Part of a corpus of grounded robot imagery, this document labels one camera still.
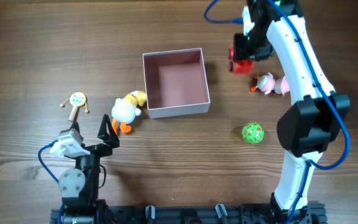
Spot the red toy fire truck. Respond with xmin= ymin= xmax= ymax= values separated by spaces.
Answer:
xmin=228 ymin=45 xmax=253 ymax=75

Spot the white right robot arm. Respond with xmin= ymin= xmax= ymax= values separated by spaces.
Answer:
xmin=233 ymin=0 xmax=351 ymax=222

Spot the yellow wooden rattle drum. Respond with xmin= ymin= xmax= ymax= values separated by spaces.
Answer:
xmin=59 ymin=91 xmax=90 ymax=122

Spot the white plush duck yellow hat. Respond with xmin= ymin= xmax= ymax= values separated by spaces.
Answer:
xmin=111 ymin=90 xmax=147 ymax=135

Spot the pink cardboard box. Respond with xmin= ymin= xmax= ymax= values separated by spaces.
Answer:
xmin=143 ymin=48 xmax=210 ymax=119

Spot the green numbered ball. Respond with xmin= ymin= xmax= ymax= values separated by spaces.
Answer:
xmin=242 ymin=123 xmax=265 ymax=144

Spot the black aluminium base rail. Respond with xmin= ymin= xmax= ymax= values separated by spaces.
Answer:
xmin=50 ymin=202 xmax=327 ymax=224

